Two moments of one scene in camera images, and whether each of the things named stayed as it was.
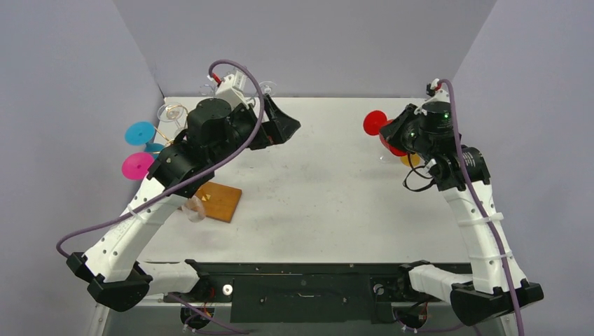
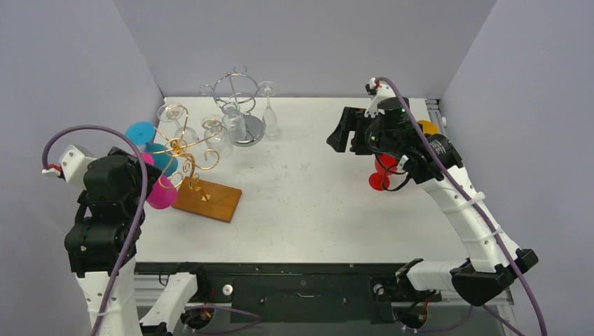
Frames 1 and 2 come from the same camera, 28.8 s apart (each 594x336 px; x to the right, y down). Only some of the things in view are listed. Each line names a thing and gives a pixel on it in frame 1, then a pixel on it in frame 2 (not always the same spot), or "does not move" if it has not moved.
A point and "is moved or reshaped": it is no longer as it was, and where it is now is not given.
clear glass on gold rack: x=171 y=112 does not move
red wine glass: x=373 y=122 is moved or reshaped
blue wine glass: x=140 y=134 does not move
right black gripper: x=400 y=131 -> x=351 y=129
